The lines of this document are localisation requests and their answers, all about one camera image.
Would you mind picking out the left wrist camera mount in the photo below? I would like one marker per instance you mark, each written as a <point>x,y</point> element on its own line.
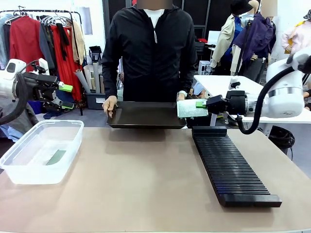
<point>44,66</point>

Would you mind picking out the red pleated hanging dress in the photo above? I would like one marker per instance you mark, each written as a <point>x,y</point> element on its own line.
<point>70,72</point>

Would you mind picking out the white boxy device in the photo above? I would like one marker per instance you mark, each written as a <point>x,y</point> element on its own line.
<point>204,67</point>

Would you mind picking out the mannequin in pink top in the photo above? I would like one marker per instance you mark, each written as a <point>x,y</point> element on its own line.
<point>296,36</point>

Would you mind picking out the mannequin in purple jacket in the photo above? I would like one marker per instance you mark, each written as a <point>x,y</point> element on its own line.
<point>257,38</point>

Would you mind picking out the dark grey hanging garment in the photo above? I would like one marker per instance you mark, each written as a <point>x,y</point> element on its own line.
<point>46,46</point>

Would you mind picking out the dark brown plastic tray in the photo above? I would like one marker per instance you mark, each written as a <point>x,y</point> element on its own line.
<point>145,114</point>

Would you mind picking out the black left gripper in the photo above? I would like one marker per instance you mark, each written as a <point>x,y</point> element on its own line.
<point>36,87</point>

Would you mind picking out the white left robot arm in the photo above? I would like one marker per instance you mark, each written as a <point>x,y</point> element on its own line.
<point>7,85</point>

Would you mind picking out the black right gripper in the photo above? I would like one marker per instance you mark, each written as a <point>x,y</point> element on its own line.
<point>236,103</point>

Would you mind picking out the grey cloth pile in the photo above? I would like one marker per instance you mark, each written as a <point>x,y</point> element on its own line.
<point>17,126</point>

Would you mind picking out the mannequin in beige coat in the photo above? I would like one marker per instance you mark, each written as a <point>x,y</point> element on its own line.
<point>226,41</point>

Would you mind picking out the person's black-sleeved right forearm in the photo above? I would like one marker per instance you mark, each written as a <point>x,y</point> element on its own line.
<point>110,80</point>

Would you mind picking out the light grey hanging garment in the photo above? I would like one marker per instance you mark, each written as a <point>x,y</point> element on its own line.
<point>3,38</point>

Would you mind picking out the black clothes rail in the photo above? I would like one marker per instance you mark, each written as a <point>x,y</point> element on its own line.
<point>73,14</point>

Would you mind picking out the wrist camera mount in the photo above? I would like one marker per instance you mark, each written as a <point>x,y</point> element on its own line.
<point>44,66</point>
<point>235,83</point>

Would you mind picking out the black bucket hat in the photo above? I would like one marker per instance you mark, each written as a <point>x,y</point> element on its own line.
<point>240,7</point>

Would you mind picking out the red hanging jacket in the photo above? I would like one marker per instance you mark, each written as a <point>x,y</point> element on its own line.
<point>24,41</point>

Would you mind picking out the person's left hand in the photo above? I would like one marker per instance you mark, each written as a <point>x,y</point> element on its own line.
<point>183,97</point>

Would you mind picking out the person's black-sleeved left forearm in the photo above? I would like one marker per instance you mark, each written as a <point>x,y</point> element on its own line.
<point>188,77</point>

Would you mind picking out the person in black jacket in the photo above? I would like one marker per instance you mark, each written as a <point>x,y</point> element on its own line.
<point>150,60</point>

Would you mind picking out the black slotted PCB rack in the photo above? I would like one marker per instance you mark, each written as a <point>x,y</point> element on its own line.
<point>230,165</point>

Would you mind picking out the white side table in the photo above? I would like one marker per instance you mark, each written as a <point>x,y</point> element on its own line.
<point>218,83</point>

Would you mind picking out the beige hanging garment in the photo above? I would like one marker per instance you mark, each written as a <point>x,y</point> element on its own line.
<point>79,43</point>

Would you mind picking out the black hanging scarf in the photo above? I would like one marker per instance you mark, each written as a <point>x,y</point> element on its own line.
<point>63,41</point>

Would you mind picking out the grey paper roll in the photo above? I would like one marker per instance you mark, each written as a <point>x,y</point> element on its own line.
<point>96,77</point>
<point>82,80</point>

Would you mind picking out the clear plastic storage box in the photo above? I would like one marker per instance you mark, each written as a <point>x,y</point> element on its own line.
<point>29,170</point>

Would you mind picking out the green rectangular circuit board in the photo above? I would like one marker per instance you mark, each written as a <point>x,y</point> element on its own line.
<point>189,109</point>
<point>56,157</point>

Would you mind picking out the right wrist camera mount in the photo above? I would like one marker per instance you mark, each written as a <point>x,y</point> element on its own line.
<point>235,83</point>

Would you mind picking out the grey storage bin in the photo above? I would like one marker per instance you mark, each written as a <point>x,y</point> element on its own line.
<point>94,102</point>

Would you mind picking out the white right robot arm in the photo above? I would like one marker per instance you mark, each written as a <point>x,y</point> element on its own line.
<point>284,97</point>

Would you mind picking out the person's right hand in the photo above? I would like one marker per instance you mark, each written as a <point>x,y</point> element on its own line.
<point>109,104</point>

